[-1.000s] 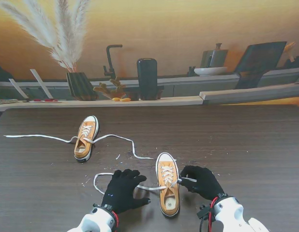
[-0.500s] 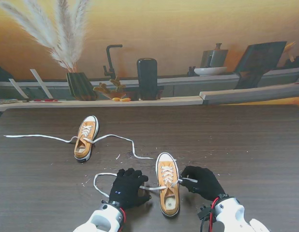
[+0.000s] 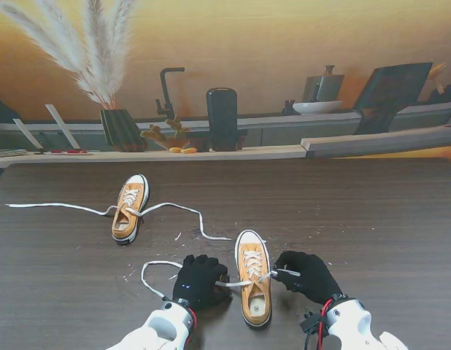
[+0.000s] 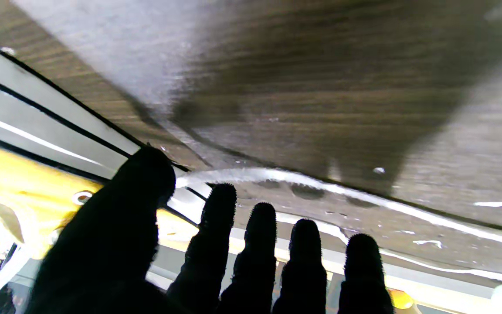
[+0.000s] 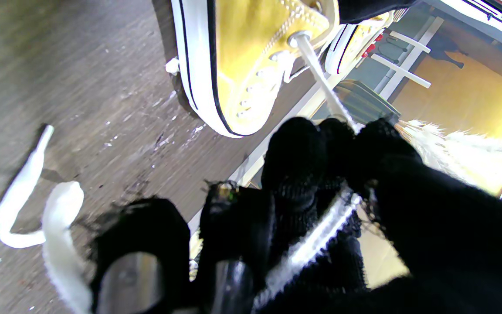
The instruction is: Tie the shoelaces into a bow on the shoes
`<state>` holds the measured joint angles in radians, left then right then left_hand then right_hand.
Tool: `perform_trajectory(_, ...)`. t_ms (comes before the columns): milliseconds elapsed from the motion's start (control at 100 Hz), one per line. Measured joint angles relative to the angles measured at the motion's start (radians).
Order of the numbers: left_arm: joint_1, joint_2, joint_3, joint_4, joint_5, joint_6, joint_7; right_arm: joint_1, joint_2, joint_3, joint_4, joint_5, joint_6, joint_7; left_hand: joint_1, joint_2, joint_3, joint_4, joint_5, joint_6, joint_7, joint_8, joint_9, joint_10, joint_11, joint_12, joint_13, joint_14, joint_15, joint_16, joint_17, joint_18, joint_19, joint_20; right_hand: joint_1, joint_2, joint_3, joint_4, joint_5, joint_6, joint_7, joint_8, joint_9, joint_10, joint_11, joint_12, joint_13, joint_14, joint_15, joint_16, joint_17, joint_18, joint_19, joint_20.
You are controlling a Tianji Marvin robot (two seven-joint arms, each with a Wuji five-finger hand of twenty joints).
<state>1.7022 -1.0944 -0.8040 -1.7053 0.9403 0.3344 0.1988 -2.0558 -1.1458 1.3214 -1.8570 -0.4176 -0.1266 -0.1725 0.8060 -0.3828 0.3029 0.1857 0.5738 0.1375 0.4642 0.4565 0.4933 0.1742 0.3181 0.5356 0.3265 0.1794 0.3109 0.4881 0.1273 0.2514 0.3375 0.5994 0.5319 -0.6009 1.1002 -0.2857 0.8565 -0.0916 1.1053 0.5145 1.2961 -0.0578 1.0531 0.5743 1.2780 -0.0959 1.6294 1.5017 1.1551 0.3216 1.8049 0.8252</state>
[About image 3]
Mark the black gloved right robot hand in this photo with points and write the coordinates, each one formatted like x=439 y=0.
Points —
x=313 y=277

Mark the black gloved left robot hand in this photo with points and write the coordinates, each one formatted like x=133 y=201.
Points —
x=196 y=284

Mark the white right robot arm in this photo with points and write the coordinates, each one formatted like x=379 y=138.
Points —
x=351 y=321

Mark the yellow sneaker with spread lace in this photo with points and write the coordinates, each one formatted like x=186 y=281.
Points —
x=125 y=228

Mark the light wooden shelf plank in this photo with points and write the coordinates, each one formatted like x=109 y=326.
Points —
x=211 y=155

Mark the orange fruit pieces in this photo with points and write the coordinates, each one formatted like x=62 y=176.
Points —
x=185 y=149

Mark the grey shelf plank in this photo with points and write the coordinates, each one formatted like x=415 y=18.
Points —
x=375 y=144

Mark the long white spread shoelace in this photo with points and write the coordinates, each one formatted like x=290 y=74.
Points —
x=65 y=206

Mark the black cylindrical canister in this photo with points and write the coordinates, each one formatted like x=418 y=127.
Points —
x=222 y=116

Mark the white bowl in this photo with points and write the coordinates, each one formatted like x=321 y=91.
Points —
x=316 y=107

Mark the dark ribbed vase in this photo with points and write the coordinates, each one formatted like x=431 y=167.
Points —
x=119 y=131

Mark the grey metal kettle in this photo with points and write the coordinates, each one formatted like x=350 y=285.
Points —
x=325 y=87

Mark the black kitchen faucet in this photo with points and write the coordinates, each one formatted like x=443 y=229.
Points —
x=164 y=91

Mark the long white slanted slat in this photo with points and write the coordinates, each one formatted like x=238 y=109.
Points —
x=61 y=125

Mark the dark slanted board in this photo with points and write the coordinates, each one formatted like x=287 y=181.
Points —
x=393 y=84

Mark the short white slanted slat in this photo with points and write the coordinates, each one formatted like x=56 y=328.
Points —
x=26 y=133

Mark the white pampas grass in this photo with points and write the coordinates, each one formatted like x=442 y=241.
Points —
x=101 y=73

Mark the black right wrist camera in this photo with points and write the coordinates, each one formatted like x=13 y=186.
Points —
x=311 y=322

